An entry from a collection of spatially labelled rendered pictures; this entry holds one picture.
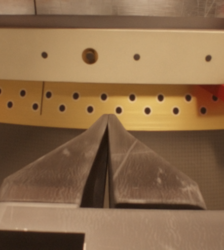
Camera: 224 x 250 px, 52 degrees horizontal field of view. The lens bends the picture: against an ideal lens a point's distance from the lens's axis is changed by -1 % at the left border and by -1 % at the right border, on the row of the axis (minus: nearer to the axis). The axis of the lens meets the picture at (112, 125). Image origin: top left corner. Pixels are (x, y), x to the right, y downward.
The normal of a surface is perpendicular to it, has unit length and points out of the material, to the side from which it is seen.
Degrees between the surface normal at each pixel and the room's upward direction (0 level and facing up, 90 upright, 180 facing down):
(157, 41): 90
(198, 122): 62
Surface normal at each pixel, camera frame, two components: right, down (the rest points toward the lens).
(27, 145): -0.13, -0.03
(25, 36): -0.12, 0.44
